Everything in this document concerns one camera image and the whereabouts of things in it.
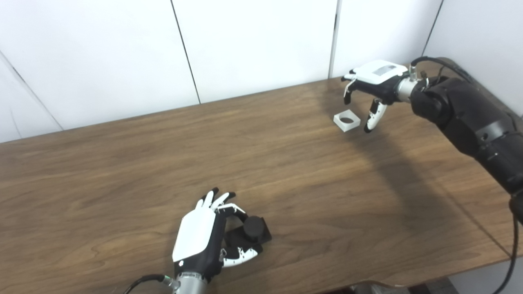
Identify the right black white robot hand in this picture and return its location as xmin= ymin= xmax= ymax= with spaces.
xmin=341 ymin=60 xmax=409 ymax=134

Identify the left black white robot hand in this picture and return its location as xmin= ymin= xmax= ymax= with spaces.
xmin=172 ymin=188 xmax=259 ymax=282

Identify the black peg with square base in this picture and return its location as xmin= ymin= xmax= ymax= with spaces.
xmin=224 ymin=216 xmax=273 ymax=250

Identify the white square piece with hole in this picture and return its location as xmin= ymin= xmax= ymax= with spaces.
xmin=333 ymin=110 xmax=362 ymax=133

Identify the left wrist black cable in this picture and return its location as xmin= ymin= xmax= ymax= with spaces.
xmin=123 ymin=274 xmax=174 ymax=294

